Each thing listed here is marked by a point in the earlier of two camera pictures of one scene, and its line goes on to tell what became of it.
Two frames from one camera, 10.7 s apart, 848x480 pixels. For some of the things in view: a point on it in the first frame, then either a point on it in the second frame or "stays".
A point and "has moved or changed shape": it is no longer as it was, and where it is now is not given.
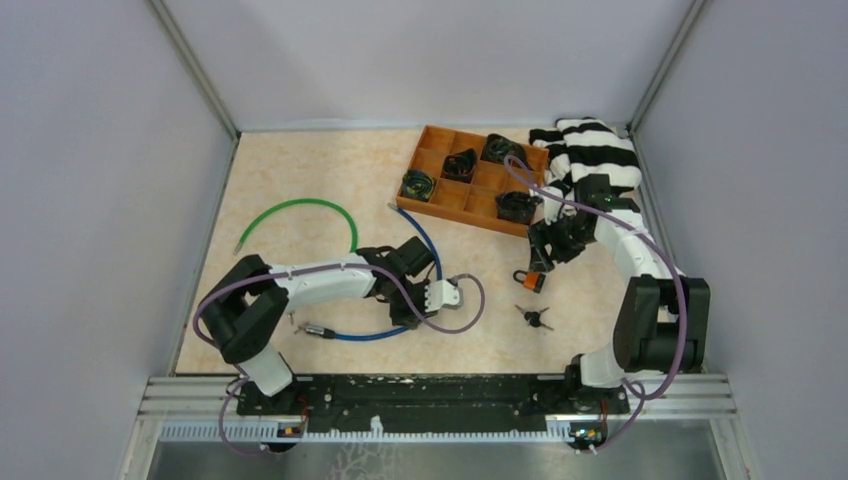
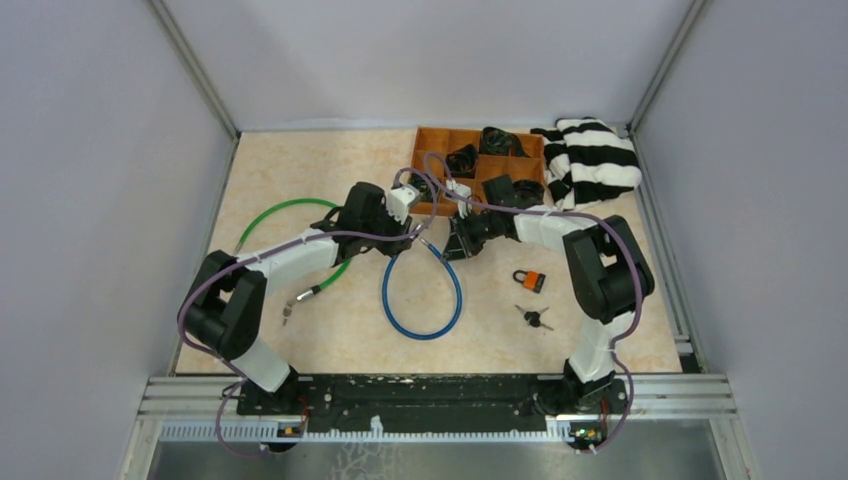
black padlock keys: x=533 y=318 stays
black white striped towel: x=577 y=148 stays
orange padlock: x=532 y=280 stays
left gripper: x=401 y=319 -> x=395 y=247
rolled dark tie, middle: x=460 y=166 stays
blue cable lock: x=320 y=331 has moved or changed shape
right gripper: x=540 y=234 -> x=460 y=245
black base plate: x=441 y=404 stays
